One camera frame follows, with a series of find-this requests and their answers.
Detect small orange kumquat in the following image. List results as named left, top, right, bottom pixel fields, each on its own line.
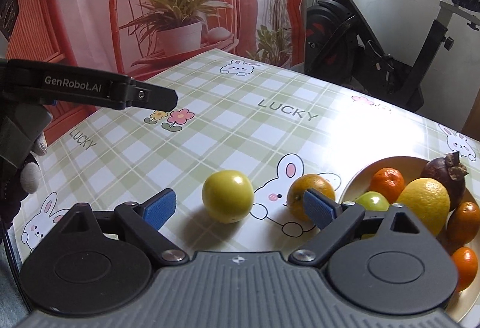
left=447, top=201, right=480, bottom=245

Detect orange near bunny print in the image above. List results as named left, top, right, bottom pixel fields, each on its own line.
left=286, top=173, right=337, bottom=222

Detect dark purple mangosteen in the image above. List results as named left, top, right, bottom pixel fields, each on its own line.
left=420, top=151, right=468, bottom=212

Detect green plaid tablecloth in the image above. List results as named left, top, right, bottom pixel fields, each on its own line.
left=15, top=51, right=479, bottom=257

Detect small orange mandarin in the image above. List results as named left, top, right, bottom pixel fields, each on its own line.
left=368, top=167, right=405, bottom=204

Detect pink printed wall tapestry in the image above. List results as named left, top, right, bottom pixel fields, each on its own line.
left=0, top=0, right=307, bottom=149

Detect black exercise bike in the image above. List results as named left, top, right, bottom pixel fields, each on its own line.
left=303, top=0, right=480, bottom=113

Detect yellow lemon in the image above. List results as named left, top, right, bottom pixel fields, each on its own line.
left=396, top=178, right=451, bottom=237

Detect gloved left hand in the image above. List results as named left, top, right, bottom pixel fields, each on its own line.
left=1, top=132, right=47, bottom=229

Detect yellow-green jujube fruit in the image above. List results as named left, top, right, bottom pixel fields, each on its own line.
left=202, top=170, right=254, bottom=224

